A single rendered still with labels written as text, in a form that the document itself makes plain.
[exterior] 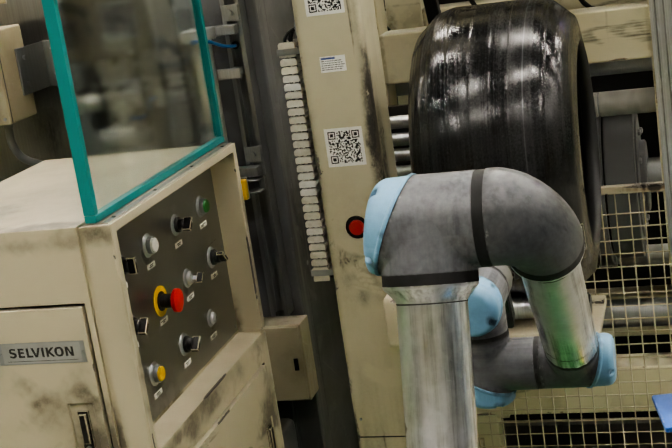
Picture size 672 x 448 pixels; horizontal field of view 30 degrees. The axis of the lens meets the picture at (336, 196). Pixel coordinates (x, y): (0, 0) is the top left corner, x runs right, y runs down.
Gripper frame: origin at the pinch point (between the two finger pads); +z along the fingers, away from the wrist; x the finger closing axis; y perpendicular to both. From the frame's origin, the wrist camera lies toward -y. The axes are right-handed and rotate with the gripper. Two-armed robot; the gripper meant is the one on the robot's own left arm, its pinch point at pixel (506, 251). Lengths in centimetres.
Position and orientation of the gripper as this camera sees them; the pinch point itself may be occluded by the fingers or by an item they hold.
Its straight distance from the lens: 209.0
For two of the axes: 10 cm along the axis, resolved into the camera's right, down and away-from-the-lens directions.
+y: -1.4, -9.6, -2.3
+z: 2.6, -2.6, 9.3
